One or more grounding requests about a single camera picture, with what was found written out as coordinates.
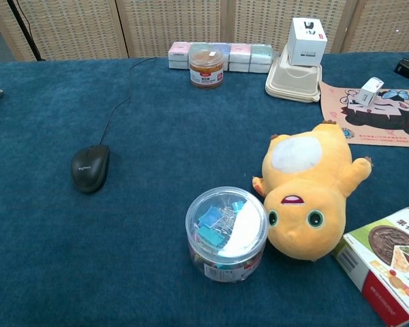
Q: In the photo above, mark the red green food box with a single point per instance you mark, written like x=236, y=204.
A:
x=385, y=259

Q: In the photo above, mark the small white box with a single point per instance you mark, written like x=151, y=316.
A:
x=369, y=92

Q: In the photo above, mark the black tripod pole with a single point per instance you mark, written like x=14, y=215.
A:
x=22, y=25

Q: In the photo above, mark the black computer mouse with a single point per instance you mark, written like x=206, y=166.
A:
x=90, y=170

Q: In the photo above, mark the amber jar with orange label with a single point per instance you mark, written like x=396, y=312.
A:
x=206, y=69

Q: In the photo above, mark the blue tissue pack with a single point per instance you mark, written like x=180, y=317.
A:
x=226, y=54

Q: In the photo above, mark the large white cube box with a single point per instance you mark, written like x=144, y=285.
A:
x=306, y=47

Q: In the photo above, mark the yellow plush toy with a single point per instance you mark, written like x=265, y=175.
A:
x=306, y=190

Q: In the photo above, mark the wicker folding screen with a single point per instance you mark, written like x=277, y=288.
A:
x=71, y=27

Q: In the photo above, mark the pink tissue pack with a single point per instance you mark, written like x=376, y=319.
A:
x=240, y=56
x=178, y=56

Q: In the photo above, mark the cartoon printed mat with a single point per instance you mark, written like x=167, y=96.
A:
x=378, y=117

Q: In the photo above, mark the clear jar of binder clips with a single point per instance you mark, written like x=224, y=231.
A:
x=225, y=235

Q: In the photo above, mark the beige clamshell food container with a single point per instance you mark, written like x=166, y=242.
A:
x=293, y=85

